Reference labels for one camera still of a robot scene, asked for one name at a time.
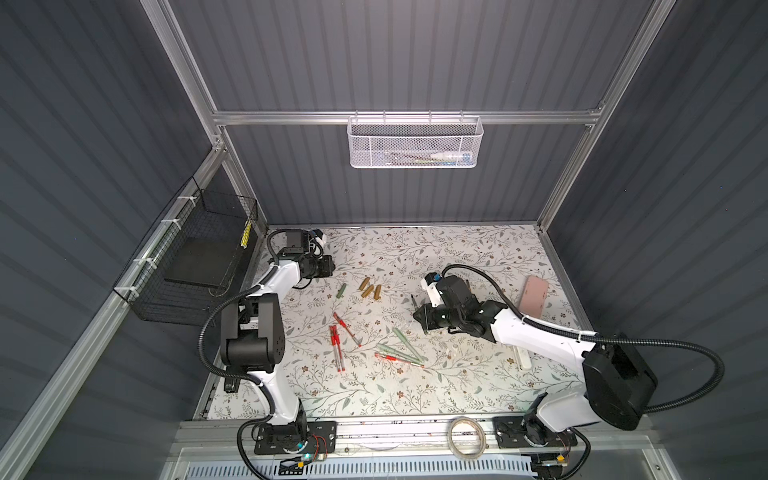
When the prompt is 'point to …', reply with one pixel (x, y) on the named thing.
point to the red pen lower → (376, 354)
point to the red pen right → (337, 338)
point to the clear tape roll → (482, 435)
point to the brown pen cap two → (364, 283)
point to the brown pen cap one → (377, 292)
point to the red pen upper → (341, 321)
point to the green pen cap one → (341, 290)
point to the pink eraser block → (533, 297)
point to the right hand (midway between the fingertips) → (418, 314)
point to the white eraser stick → (524, 357)
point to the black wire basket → (191, 257)
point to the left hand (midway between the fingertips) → (336, 266)
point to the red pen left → (333, 331)
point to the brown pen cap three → (367, 291)
